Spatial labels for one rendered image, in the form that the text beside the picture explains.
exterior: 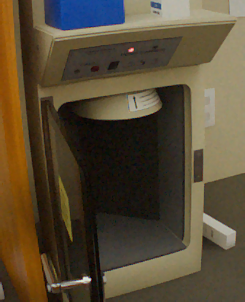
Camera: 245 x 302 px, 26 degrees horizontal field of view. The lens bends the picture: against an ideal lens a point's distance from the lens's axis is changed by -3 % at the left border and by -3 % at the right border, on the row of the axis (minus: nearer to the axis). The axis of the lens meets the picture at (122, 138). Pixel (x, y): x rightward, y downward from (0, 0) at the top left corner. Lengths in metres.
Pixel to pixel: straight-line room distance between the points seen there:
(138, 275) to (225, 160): 0.65
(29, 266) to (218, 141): 0.88
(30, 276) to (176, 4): 0.52
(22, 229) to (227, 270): 0.52
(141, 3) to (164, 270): 0.56
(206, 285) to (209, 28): 0.55
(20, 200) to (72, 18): 0.29
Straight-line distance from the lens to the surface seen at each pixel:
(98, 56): 0.85
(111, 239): 1.20
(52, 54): 0.81
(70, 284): 0.73
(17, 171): 0.84
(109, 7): 0.81
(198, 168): 1.08
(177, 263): 1.17
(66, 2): 0.79
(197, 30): 0.89
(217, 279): 1.19
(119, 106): 0.99
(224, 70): 1.59
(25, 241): 0.90
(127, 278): 1.13
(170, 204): 1.19
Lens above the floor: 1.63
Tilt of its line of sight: 20 degrees down
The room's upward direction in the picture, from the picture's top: 3 degrees counter-clockwise
